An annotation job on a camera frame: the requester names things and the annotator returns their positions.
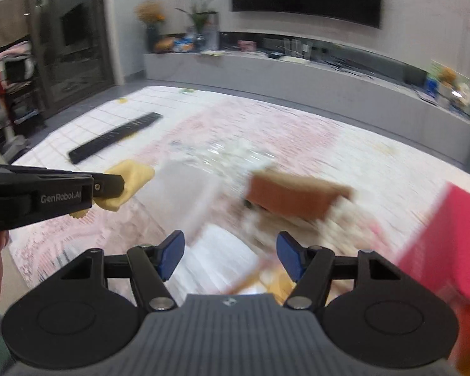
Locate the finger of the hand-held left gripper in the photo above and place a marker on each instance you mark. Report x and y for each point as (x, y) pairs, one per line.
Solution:
(109, 186)

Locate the black remote control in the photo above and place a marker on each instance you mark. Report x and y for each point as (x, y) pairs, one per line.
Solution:
(113, 137)

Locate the brown snack bag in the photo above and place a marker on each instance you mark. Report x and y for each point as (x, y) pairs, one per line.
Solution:
(164, 45)

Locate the cream plush toy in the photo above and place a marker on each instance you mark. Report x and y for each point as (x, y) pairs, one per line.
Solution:
(464, 93)

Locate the small blue box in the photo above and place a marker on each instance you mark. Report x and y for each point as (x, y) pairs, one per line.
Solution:
(432, 86)

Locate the pink tissue box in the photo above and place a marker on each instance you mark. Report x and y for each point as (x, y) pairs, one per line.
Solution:
(246, 45)

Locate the dark glass sliding door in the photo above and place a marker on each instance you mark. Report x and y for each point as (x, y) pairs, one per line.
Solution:
(74, 39)

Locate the brown sponge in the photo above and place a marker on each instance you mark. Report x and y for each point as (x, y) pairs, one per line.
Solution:
(290, 197)

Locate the grey television cabinet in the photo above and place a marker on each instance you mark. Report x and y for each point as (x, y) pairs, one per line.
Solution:
(258, 74)

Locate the clear plastic bag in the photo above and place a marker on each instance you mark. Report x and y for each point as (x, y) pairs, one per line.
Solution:
(223, 156)

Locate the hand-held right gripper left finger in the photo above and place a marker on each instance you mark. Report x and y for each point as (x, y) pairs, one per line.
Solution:
(171, 256)

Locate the yellow paper sheets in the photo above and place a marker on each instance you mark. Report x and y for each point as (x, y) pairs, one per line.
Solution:
(211, 53)

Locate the white router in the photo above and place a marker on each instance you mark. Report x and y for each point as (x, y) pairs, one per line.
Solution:
(297, 59)

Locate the green white gift box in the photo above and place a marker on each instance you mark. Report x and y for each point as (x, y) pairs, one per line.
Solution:
(438, 68)

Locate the yellow sponge cloth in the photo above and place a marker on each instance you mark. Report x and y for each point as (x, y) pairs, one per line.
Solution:
(135, 176)

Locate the blue white snack bag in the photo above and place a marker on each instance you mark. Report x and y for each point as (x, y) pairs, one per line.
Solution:
(185, 45)

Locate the vase with orange flowers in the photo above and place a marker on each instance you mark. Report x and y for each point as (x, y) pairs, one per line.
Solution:
(152, 39)

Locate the green potted plant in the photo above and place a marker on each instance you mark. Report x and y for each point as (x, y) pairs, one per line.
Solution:
(199, 19)

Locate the green paper scrap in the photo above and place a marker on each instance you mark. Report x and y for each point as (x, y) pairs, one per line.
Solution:
(187, 91)

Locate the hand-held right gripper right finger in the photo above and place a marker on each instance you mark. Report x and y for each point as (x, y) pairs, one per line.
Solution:
(290, 256)

